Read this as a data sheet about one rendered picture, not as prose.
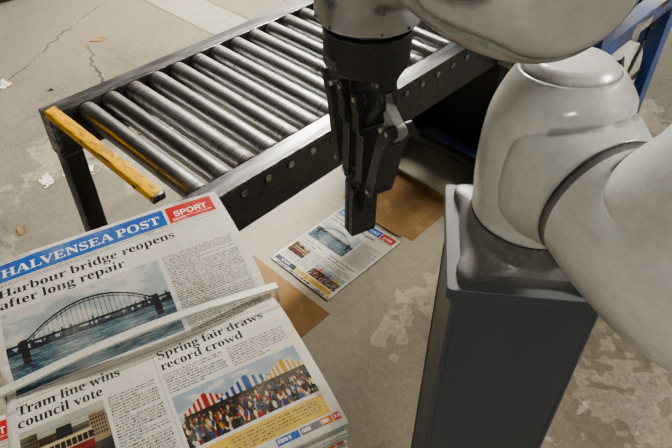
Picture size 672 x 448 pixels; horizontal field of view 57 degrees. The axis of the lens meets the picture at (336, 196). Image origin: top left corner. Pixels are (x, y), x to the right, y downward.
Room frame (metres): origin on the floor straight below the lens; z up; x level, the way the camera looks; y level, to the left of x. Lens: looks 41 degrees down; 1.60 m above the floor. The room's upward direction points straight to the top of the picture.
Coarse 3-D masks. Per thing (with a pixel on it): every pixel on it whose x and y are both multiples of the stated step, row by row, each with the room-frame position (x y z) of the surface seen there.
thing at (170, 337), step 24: (216, 288) 0.46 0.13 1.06; (240, 288) 0.46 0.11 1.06; (168, 312) 0.43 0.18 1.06; (216, 312) 0.43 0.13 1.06; (240, 312) 0.43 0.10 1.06; (264, 312) 0.43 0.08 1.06; (96, 336) 0.40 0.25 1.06; (144, 336) 0.40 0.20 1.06; (168, 336) 0.40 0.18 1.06; (192, 336) 0.40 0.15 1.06; (24, 360) 0.37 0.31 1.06; (48, 360) 0.37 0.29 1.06; (96, 360) 0.37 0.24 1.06; (120, 360) 0.37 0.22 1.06; (144, 360) 0.37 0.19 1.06; (48, 384) 0.34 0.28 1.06; (72, 384) 0.34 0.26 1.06; (24, 408) 0.31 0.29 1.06
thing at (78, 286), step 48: (96, 240) 0.53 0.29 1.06; (144, 240) 0.53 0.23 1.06; (192, 240) 0.53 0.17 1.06; (240, 240) 0.53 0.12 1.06; (0, 288) 0.46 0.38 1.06; (48, 288) 0.46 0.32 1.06; (96, 288) 0.46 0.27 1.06; (144, 288) 0.46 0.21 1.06; (192, 288) 0.46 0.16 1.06; (0, 336) 0.39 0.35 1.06; (48, 336) 0.39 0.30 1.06
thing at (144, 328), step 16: (256, 288) 0.46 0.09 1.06; (272, 288) 0.46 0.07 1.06; (208, 304) 0.43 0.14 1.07; (224, 304) 0.43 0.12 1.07; (160, 320) 0.40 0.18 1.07; (176, 320) 0.41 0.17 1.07; (128, 336) 0.38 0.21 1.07; (80, 352) 0.37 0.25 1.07; (96, 352) 0.37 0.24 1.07; (48, 368) 0.35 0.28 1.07; (16, 384) 0.34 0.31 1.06
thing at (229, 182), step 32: (416, 64) 1.43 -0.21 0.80; (448, 64) 1.46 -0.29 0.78; (480, 64) 1.58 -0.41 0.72; (416, 96) 1.36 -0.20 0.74; (320, 128) 1.14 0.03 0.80; (256, 160) 1.03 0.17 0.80; (288, 160) 1.04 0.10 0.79; (320, 160) 1.11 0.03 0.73; (224, 192) 0.93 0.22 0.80; (256, 192) 0.98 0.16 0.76; (288, 192) 1.04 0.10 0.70
